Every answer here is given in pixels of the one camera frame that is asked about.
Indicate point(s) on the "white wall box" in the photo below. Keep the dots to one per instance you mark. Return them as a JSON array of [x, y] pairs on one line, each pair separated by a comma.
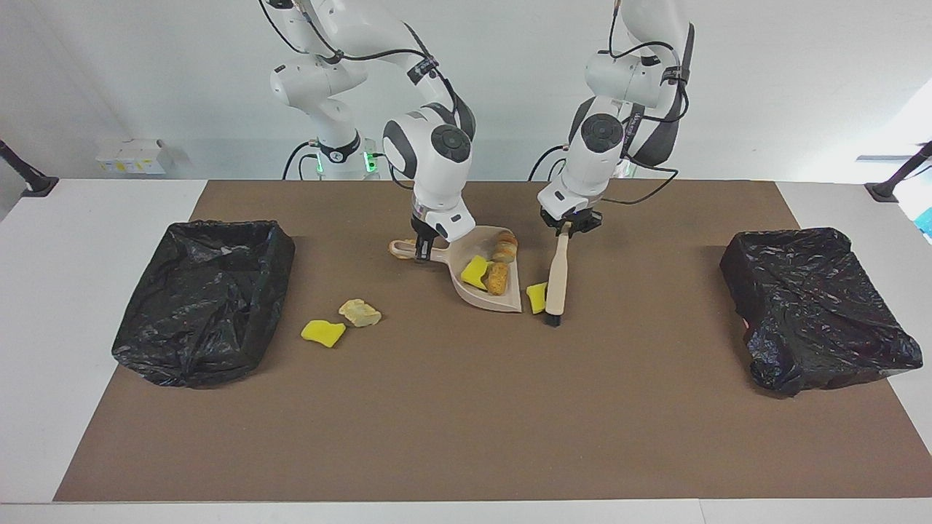
[[131, 156]]

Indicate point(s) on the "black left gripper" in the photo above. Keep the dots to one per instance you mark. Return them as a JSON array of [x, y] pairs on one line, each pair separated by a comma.
[[571, 220]]

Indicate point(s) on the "green lit base module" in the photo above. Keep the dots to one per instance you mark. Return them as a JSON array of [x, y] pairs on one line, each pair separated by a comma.
[[371, 161]]

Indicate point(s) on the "striped bread roll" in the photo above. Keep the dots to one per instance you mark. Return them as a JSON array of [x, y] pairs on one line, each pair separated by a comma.
[[504, 247]]

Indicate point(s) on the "black camera stand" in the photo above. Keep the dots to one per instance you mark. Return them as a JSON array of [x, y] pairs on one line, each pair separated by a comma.
[[892, 185], [29, 178]]

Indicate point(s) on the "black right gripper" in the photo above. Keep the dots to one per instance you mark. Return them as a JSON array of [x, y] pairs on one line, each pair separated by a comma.
[[424, 231]]

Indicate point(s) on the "bin with black bag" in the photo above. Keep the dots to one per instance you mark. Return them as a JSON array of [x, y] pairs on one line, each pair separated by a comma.
[[204, 306], [815, 306]]

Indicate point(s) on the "yellow sponge piece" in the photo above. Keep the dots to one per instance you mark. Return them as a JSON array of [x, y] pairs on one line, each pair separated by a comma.
[[536, 297], [475, 272], [323, 333]]

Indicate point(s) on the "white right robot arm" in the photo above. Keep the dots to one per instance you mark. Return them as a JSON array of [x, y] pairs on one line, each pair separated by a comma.
[[437, 182]]

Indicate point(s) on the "brown bread nugget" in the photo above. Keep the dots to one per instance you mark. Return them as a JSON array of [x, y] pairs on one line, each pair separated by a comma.
[[497, 279]]

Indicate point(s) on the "striped croissant piece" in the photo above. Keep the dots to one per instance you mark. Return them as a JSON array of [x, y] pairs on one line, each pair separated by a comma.
[[405, 241]]

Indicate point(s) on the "beige plastic dustpan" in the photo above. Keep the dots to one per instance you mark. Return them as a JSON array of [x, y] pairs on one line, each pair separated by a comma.
[[480, 300]]

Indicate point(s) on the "teal object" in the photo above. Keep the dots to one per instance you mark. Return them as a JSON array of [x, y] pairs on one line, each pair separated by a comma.
[[926, 222]]

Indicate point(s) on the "pale crumpled bread piece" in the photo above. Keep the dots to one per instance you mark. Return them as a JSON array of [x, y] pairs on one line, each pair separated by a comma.
[[360, 313]]

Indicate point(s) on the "beige brush black bristles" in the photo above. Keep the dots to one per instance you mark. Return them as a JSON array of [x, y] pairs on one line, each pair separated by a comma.
[[558, 276]]

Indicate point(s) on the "brown table mat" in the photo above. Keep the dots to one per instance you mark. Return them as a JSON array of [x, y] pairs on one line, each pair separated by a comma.
[[437, 451]]

